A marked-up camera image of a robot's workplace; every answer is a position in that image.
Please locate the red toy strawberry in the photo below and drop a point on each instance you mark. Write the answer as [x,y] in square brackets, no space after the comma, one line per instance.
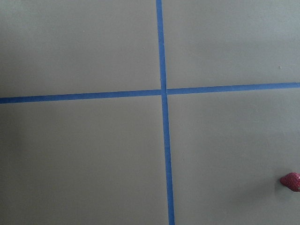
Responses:
[291,181]

